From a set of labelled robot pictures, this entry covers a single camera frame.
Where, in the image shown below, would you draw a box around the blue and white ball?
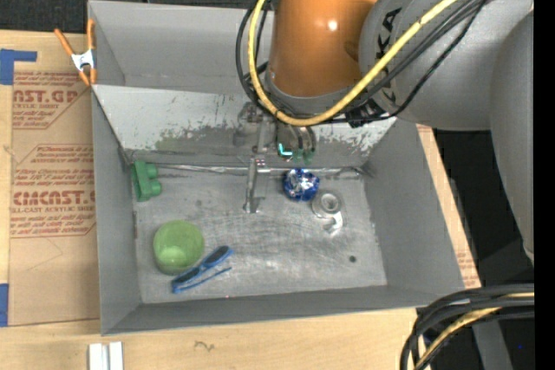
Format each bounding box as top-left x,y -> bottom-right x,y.
282,167 -> 321,202

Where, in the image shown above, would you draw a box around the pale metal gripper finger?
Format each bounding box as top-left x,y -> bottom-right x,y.
255,159 -> 284,214
242,158 -> 258,214

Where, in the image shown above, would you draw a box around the grey metal bin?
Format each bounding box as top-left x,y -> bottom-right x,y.
86,0 -> 467,337

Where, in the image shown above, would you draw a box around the blue sunglasses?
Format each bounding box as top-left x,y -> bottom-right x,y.
170,245 -> 234,295

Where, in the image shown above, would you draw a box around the brown cardboard board red print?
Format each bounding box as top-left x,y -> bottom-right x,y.
0,29 -> 482,328

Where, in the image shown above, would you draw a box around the green plastic cup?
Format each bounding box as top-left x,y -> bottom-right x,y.
152,219 -> 206,276

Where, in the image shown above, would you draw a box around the clear glass thing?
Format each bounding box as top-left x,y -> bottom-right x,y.
310,191 -> 346,236

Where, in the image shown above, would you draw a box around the green toy block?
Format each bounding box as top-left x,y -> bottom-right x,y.
131,159 -> 163,203

